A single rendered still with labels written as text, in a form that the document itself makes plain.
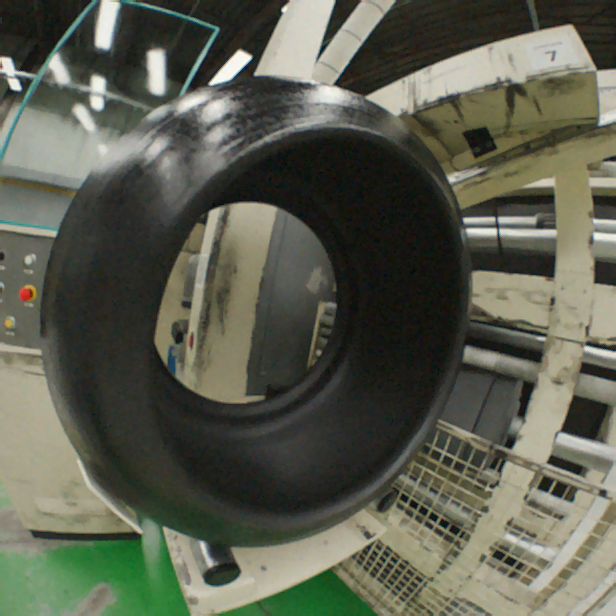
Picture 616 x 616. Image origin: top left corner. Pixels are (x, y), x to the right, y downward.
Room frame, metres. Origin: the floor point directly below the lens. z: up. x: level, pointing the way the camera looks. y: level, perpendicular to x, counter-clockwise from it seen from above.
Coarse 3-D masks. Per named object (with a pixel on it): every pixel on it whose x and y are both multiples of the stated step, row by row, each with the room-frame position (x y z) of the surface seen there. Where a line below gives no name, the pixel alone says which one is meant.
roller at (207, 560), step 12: (192, 540) 0.18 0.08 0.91; (192, 552) 0.17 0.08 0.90; (204, 552) 0.17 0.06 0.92; (216, 552) 0.17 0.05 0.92; (228, 552) 0.18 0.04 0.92; (204, 564) 0.15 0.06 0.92; (216, 564) 0.16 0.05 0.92; (228, 564) 0.16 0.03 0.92; (204, 576) 0.14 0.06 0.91; (216, 576) 0.15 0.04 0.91; (228, 576) 0.15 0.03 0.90
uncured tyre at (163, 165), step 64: (192, 128) 0.12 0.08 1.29; (256, 128) 0.13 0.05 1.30; (320, 128) 0.16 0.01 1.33; (384, 128) 0.20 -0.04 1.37; (128, 192) 0.10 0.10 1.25; (192, 192) 0.12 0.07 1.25; (256, 192) 0.41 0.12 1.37; (320, 192) 0.47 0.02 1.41; (384, 192) 0.40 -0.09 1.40; (448, 192) 0.28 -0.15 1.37; (64, 256) 0.10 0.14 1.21; (128, 256) 0.11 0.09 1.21; (384, 256) 0.52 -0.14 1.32; (448, 256) 0.33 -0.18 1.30; (64, 320) 0.09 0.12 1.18; (128, 320) 0.11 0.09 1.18; (384, 320) 0.55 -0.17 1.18; (448, 320) 0.42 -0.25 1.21; (64, 384) 0.10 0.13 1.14; (128, 384) 0.11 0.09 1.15; (320, 384) 0.54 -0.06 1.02; (384, 384) 0.49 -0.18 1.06; (448, 384) 0.34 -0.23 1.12; (128, 448) 0.11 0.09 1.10; (192, 448) 0.33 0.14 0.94; (256, 448) 0.42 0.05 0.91; (320, 448) 0.43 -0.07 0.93; (384, 448) 0.39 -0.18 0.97; (192, 512) 0.13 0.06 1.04; (256, 512) 0.17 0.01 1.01; (320, 512) 0.22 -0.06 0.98
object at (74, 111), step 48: (96, 0) 0.34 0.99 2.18; (96, 48) 0.43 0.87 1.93; (144, 48) 0.53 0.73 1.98; (192, 48) 0.63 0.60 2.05; (48, 96) 0.39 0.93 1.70; (96, 96) 0.49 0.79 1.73; (144, 96) 0.58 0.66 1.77; (48, 144) 0.43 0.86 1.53; (96, 144) 0.53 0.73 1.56; (0, 192) 0.36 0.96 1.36; (48, 192) 0.47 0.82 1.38
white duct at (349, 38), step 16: (368, 0) 0.66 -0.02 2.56; (384, 0) 0.65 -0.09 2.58; (352, 16) 0.72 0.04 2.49; (368, 16) 0.71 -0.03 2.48; (352, 32) 0.76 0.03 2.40; (368, 32) 0.78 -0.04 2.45; (336, 48) 0.82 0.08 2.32; (352, 48) 0.82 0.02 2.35; (320, 64) 0.87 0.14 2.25; (336, 64) 0.87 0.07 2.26; (320, 80) 0.91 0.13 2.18
